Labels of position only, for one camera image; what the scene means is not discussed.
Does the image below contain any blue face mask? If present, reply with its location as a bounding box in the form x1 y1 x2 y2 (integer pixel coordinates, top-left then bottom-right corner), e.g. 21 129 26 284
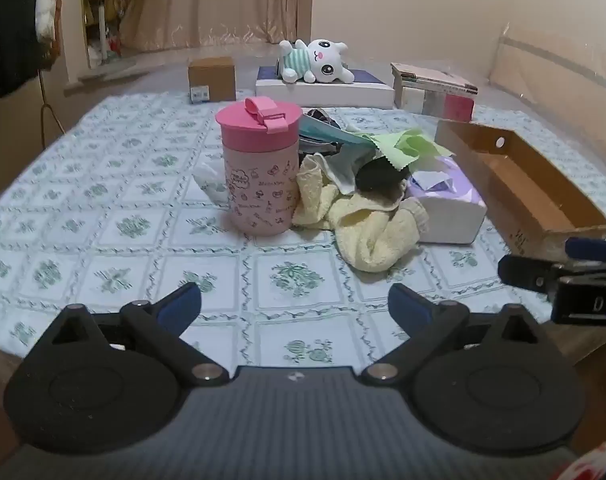
298 112 374 147

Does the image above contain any pink lidded cup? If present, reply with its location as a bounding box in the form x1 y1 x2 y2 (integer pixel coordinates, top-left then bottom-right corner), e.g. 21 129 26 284
215 96 304 237

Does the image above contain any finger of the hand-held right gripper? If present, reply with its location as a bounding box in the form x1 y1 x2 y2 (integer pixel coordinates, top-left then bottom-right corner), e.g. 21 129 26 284
564 236 606 263
498 254 566 302

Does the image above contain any green cloth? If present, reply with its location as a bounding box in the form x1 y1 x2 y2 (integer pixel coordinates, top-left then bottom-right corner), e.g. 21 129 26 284
355 129 456 168

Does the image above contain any black cloth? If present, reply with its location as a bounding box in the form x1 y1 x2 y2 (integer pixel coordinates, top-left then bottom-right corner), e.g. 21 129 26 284
355 157 411 211

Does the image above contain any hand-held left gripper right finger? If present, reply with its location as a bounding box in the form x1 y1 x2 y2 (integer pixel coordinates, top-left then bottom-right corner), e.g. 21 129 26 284
360 283 549 386

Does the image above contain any stack of books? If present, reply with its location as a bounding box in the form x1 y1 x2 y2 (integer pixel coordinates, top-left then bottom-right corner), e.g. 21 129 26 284
390 62 479 122

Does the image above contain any hanging white puffer jacket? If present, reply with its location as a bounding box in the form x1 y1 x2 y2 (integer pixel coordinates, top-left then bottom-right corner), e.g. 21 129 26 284
34 0 62 68

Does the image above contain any flat white box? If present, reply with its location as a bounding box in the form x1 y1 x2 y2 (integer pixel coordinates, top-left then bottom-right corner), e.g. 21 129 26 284
255 65 395 110

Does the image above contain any hanging black coat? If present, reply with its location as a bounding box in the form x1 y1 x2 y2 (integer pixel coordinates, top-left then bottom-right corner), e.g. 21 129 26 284
0 0 41 103

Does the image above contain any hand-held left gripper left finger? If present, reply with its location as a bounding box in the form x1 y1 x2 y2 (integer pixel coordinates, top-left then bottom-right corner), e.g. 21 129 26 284
25 282 229 386

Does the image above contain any dark hair accessory bundle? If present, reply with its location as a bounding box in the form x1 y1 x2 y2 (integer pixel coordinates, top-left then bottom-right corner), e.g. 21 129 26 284
300 107 345 158

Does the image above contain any green patterned tablecloth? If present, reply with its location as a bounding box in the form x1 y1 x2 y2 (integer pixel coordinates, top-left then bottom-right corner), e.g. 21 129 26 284
0 90 606 376

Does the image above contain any beige curtain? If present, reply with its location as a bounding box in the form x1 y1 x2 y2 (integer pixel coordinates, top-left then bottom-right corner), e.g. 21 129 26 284
118 0 314 53

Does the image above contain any cluttered shelf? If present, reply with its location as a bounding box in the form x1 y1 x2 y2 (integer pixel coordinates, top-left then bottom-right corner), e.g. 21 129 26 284
80 0 134 68

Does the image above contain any small closed cardboard box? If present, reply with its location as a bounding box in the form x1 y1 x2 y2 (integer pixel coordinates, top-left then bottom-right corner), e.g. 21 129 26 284
188 56 237 106

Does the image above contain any white plush toy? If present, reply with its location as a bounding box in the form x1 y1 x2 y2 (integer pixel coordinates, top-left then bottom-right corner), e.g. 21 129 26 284
278 38 356 85

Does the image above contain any clear plastic sheet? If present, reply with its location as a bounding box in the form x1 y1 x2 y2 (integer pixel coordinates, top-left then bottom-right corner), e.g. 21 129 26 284
488 22 606 161

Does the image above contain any purple tissue pack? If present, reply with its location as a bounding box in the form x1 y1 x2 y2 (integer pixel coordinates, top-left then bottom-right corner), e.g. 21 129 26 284
405 156 488 245

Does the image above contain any yellow towel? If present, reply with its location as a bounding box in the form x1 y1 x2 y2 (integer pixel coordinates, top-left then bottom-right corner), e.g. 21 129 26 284
292 154 430 273

